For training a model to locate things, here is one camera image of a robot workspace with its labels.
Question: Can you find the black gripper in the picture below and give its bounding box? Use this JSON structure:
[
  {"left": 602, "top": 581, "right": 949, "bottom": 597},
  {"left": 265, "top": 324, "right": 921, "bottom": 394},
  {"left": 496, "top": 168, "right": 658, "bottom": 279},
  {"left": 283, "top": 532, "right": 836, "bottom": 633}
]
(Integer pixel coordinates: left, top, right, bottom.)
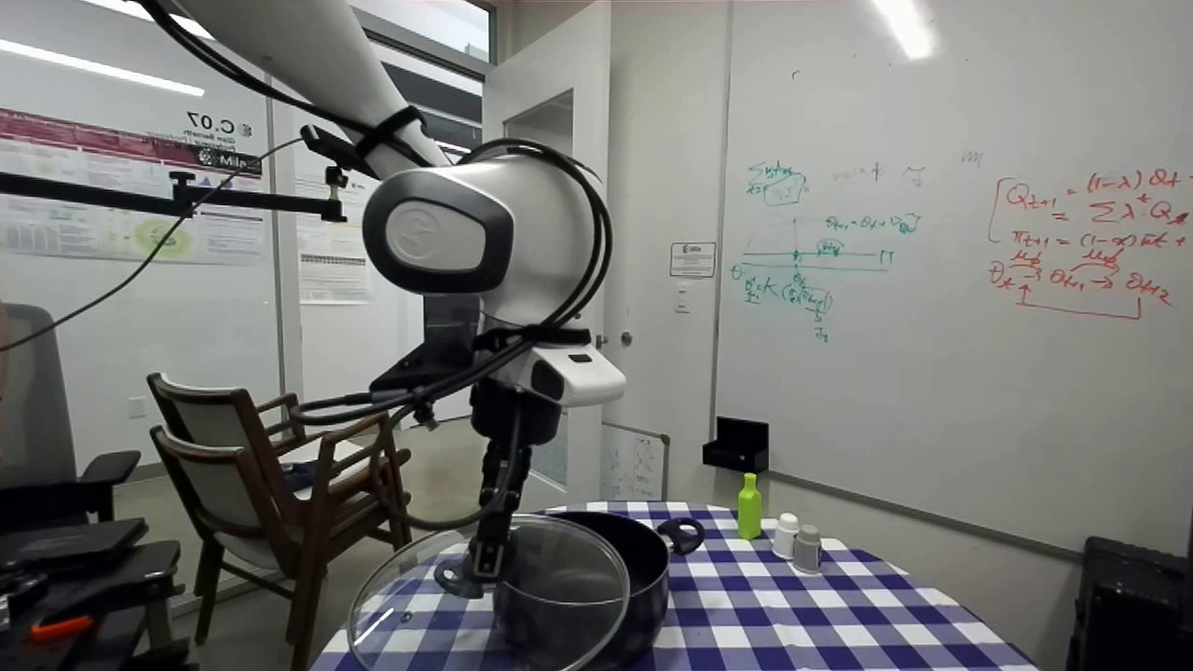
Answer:
[{"left": 467, "top": 368, "right": 568, "bottom": 585}]

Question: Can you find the glass pot lid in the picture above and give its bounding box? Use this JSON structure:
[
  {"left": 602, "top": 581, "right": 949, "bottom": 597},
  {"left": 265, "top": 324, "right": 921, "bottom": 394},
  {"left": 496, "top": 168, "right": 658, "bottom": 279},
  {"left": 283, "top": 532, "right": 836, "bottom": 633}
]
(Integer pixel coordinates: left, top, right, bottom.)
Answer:
[{"left": 346, "top": 516, "right": 637, "bottom": 671}]

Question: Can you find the black cooking pot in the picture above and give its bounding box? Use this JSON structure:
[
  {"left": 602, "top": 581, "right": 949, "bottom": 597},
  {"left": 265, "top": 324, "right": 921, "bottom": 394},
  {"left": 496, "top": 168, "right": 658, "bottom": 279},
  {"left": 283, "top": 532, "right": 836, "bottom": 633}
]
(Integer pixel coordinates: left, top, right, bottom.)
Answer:
[{"left": 493, "top": 509, "right": 709, "bottom": 671}]

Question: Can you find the green plastic bottle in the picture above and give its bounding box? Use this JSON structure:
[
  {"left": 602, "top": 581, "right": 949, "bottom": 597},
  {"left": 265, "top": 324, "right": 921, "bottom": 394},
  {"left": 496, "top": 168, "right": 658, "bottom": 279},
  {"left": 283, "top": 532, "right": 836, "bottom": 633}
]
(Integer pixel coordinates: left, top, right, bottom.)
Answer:
[{"left": 736, "top": 470, "right": 769, "bottom": 546}]

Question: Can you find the wooden armchair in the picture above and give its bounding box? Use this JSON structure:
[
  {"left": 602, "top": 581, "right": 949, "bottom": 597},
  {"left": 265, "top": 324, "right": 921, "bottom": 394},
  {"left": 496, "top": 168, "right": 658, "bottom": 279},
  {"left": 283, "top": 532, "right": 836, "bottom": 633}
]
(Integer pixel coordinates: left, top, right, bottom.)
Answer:
[
  {"left": 147, "top": 417, "right": 418, "bottom": 671},
  {"left": 142, "top": 368, "right": 418, "bottom": 554}
]

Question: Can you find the white shaker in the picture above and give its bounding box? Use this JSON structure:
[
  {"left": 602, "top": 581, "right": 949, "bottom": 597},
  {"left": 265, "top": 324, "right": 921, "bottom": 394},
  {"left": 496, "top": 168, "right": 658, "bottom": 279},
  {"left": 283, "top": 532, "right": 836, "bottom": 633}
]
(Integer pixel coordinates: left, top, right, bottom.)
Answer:
[{"left": 769, "top": 513, "right": 807, "bottom": 565}]

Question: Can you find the paper door sign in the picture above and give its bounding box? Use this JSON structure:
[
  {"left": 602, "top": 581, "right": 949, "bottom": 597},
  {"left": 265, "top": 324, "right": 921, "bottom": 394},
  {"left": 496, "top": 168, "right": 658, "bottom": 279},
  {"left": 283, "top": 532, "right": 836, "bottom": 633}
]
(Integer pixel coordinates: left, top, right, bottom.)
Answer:
[{"left": 664, "top": 239, "right": 719, "bottom": 283}]

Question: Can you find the grey shaker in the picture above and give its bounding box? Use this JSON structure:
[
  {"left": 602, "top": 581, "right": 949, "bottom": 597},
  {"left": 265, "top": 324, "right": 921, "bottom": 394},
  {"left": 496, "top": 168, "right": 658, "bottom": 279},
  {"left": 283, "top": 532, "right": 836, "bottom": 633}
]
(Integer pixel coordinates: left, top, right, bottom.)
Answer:
[{"left": 791, "top": 526, "right": 829, "bottom": 580}]

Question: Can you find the blue white checked tablecloth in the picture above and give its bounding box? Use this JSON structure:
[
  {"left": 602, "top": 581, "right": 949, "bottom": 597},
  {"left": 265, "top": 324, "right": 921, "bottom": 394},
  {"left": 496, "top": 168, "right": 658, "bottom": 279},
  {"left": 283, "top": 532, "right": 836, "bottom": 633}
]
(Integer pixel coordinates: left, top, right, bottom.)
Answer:
[{"left": 310, "top": 499, "right": 1046, "bottom": 671}]

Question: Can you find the black office chair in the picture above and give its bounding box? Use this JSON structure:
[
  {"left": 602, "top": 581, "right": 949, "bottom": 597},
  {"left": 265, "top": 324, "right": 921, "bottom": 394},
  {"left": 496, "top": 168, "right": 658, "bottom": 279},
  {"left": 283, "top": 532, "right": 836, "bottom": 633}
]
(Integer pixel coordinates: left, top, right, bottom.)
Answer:
[{"left": 0, "top": 304, "right": 151, "bottom": 542}]

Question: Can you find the whiteboard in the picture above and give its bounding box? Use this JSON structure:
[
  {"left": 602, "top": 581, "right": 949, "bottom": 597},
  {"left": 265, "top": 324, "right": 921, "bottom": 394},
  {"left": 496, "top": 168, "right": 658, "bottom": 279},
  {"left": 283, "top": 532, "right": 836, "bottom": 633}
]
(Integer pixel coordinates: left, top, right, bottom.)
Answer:
[{"left": 714, "top": 0, "right": 1193, "bottom": 560}]

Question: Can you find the black rolling case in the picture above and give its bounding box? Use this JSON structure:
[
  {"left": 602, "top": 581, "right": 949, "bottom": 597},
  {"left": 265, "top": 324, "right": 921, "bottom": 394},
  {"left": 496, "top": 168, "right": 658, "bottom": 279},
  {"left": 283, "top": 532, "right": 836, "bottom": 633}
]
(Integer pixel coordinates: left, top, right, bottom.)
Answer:
[{"left": 1063, "top": 532, "right": 1193, "bottom": 671}]

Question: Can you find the black wall box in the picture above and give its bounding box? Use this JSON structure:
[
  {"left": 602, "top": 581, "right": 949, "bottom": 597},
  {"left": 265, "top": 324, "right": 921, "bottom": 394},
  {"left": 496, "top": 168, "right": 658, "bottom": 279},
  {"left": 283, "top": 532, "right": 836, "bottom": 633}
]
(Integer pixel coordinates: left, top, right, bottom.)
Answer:
[{"left": 699, "top": 414, "right": 774, "bottom": 478}]

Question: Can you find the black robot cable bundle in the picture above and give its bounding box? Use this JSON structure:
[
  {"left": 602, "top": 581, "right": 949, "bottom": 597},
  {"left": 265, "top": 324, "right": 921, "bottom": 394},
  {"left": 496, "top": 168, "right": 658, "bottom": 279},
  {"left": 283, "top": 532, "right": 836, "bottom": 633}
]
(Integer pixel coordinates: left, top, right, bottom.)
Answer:
[{"left": 134, "top": 0, "right": 619, "bottom": 432}]

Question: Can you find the black clamp with orange handle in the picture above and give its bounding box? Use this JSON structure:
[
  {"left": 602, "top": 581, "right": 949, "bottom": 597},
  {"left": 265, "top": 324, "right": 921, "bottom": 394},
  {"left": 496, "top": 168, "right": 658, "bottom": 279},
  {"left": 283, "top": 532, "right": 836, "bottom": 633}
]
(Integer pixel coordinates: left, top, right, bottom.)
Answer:
[{"left": 22, "top": 611, "right": 100, "bottom": 649}]

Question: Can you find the black camera boom bar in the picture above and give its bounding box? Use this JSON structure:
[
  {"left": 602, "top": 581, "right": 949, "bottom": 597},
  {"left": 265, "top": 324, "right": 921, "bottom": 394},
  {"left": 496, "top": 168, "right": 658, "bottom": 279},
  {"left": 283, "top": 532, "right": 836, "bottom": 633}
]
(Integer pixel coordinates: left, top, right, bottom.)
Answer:
[{"left": 0, "top": 160, "right": 356, "bottom": 228}]

